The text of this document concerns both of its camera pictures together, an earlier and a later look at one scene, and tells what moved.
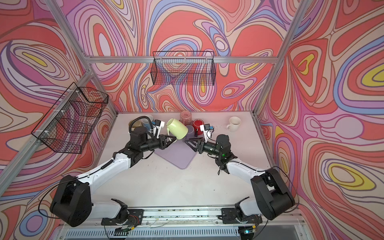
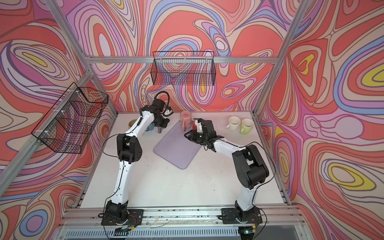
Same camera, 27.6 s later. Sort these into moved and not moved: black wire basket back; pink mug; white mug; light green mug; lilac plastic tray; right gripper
Moved: light green mug; right gripper
Not moved: pink mug; white mug; lilac plastic tray; black wire basket back
